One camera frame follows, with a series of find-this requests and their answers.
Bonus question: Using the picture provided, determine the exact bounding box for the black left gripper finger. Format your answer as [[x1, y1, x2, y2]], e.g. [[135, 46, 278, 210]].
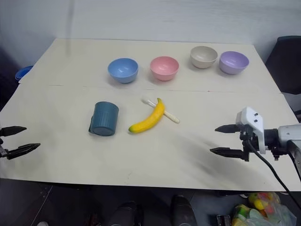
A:
[[0, 126, 27, 137], [7, 143, 41, 161]]

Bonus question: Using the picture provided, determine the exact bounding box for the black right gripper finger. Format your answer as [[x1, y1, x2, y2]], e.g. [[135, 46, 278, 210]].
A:
[[210, 147, 243, 159], [214, 124, 240, 134]]

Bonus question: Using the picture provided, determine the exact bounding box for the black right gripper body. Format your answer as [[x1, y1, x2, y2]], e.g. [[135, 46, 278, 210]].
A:
[[238, 125, 260, 163]]

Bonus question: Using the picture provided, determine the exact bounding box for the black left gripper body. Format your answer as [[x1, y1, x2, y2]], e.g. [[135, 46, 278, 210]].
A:
[[0, 128, 8, 160]]

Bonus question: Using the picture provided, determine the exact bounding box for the white toothbrush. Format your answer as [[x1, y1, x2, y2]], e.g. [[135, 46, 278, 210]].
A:
[[141, 98, 181, 124]]

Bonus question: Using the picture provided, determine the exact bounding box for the stack of blue bowls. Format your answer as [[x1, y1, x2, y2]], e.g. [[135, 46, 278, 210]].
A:
[[15, 65, 34, 82]]

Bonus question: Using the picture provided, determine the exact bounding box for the clear bag of colourful toys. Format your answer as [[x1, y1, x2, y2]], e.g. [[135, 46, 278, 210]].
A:
[[231, 191, 298, 226]]

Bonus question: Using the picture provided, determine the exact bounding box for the purple plastic bowl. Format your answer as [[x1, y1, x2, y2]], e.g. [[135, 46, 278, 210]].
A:
[[219, 51, 250, 75]]

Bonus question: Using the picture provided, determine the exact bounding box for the small black box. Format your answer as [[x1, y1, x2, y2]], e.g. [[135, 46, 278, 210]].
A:
[[215, 214, 232, 226]]

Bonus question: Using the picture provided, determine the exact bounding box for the dark rounded shape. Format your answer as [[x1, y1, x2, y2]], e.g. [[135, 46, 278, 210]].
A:
[[169, 194, 198, 226]]

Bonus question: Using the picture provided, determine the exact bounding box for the beige plastic bowl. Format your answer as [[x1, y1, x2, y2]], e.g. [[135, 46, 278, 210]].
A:
[[190, 45, 218, 70]]

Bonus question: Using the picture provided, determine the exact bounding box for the yellow banana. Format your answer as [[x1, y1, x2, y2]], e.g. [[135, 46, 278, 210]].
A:
[[128, 97, 166, 134]]

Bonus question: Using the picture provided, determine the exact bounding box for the black chair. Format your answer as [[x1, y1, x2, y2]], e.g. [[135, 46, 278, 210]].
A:
[[265, 35, 301, 95]]

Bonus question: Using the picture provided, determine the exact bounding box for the pink plastic bowl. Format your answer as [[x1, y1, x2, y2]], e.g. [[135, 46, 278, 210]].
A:
[[150, 56, 180, 82]]

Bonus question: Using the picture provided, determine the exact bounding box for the dark teal ribbed cup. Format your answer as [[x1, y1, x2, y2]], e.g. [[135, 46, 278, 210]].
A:
[[88, 101, 119, 137]]

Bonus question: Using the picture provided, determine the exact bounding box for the blue plastic bowl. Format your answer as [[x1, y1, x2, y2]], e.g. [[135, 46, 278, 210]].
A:
[[107, 57, 139, 84]]

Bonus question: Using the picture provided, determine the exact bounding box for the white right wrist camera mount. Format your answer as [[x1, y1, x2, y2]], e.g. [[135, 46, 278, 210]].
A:
[[236, 106, 267, 155]]

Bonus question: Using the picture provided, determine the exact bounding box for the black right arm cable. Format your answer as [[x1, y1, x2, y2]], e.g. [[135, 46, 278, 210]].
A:
[[243, 137, 301, 211]]

